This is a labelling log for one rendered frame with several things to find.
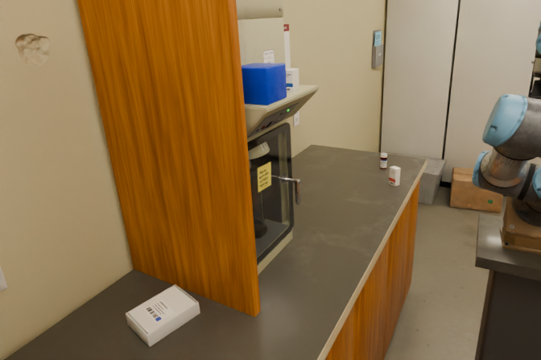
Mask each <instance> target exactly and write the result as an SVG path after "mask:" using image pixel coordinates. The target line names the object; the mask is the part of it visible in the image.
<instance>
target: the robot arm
mask: <svg viewBox="0 0 541 360"><path fill-rule="evenodd" d="M538 32H539V33H538V38H537V40H536V42H535V46H536V50H535V60H532V61H531V63H532V64H534V67H533V70H534V72H533V77H538V78H540V79H539V80H536V81H535V82H534V84H533V88H532V90H531V92H530V96H529V97H525V96H524V95H521V94H519V95H514V94H504V95H502V96H500V97H499V99H498V100H497V102H496V104H495V106H494V108H493V110H492V112H491V114H490V116H489V119H488V121H487V123H486V125H485V129H484V132H483V135H482V140H483V142H484V143H487V144H489V145H490V146H492V147H493V149H492V151H483V152H482V153H481V154H480V155H479V156H478V158H477V162H476V164H475V167H474V169H473V177H472V182H473V184H474V185H475V186H477V187H479V188H482V189H487V190H490V191H492V192H496V193H500V194H502V195H505V196H508V197H512V206H513V209H514V211H515V213H516V214H517V215H518V217H519V218H521V219H522V220H523V221H524V222H526V223H528V224H530V225H533V226H540V227H541V166H540V165H538V164H534V163H528V160H530V159H534V158H536V157H539V158H541V21H540V24H539V28H538Z"/></svg>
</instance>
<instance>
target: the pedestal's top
mask: <svg viewBox="0 0 541 360"><path fill-rule="evenodd" d="M503 225H504V222H503V217H497V216H492V215H487V214H482V213H479V218H478V226H477V249H476V260H475V267H480V268H485V269H488V270H492V271H499V272H502V273H506V274H510V275H516V276H521V277H524V278H528V279H535V280H538V281H541V254H533V253H528V252H523V251H518V250H509V249H505V248H502V240H501V235H500V228H502V227H503Z"/></svg>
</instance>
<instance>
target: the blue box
mask: <svg viewBox="0 0 541 360"><path fill-rule="evenodd" d="M242 84H243V94H244V104H255V105H266V106H268V105H269V104H272V103H274V102H277V101H280V100H282V99H284V98H286V97H287V83H286V65H285V64H284V63H252V64H246V65H242Z"/></svg>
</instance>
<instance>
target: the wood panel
mask: <svg viewBox="0 0 541 360"><path fill-rule="evenodd" d="M77 3H78V7H79V11H80V15H81V22H82V26H83V30H84V34H85V41H86V45H87V49H88V53H89V60H90V64H91V68H92V72H93V79H94V83H95V87H96V91H97V98H98V102H99V106H100V111H101V117H102V121H103V126H104V129H105V136H106V141H107V144H108V148H109V156H110V159H111V163H112V168H113V171H114V179H115V183H116V186H117V190H118V198H119V201H120V206H121V210H122V216H123V221H124V225H125V229H126V236H127V240H128V244H129V248H130V255H131V259H132V263H133V267H134V269H135V270H137V271H141V272H142V273H145V274H148V275H151V276H153V277H155V278H157V279H161V280H163V281H165V282H168V283H171V284H173V285H175V284H176V285H177V286H178V287H180V288H183V289H185V290H188V291H190V292H194V293H196V294H198V295H200V296H203V297H206V298H208V299H210V300H214V301H216V302H218V303H220V304H223V305H226V306H228V307H231V308H234V309H236V310H238V311H241V312H244V313H246V314H249V315H251V316H253V317H256V316H257V315H258V313H259V312H260V311H261V307H260V296H259V286H258V266H257V256H256V246H255V236H254V216H253V206H252V195H251V185H250V165H249V155H248V145H247V134H246V115H245V104H244V94H243V84H242V64H241V53H240V43H239V33H238V23H237V3H236V0H77Z"/></svg>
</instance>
